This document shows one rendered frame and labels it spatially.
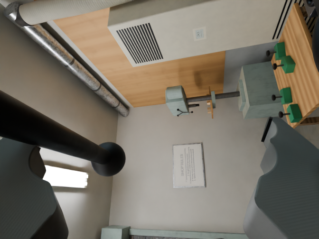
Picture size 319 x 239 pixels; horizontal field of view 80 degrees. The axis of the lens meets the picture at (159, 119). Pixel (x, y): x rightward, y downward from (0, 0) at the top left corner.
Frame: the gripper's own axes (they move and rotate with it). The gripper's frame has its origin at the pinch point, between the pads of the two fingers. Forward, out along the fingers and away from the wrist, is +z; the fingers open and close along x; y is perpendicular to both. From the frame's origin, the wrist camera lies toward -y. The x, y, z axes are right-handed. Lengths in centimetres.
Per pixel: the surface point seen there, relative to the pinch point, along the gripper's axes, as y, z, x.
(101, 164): 7.3, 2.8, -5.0
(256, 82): 66, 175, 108
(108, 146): 6.4, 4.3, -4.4
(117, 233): 253, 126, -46
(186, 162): 198, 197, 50
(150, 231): 260, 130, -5
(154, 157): 205, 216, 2
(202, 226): 245, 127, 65
